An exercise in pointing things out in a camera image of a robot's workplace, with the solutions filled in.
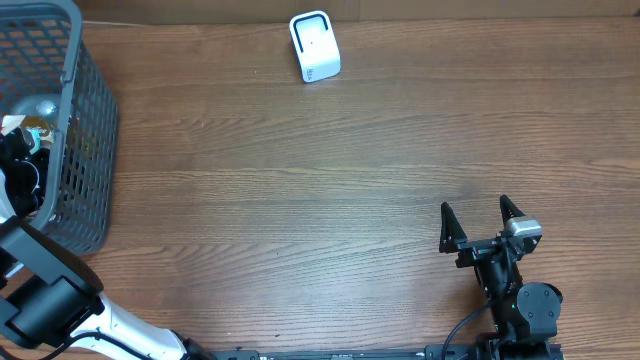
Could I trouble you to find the brown snack packet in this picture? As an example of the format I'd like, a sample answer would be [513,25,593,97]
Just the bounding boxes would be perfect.
[1,115,54,147]

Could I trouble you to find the grey plastic mesh basket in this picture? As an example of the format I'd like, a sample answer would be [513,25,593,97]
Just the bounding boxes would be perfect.
[1,0,119,255]

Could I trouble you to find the yellow oil bottle silver cap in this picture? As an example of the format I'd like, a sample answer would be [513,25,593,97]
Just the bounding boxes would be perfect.
[10,94,61,126]

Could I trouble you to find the white barcode scanner stand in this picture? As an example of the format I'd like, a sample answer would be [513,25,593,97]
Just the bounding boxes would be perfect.
[289,10,341,83]

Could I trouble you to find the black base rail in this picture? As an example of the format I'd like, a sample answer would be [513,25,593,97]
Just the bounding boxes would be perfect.
[209,344,566,360]

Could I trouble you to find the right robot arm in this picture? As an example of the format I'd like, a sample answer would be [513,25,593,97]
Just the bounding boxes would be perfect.
[425,195,564,359]

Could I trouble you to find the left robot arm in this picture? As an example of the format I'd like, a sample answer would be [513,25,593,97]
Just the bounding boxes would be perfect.
[1,177,212,359]

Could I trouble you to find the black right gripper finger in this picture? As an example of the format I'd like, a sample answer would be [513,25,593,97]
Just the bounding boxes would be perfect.
[439,202,467,253]
[499,194,525,223]

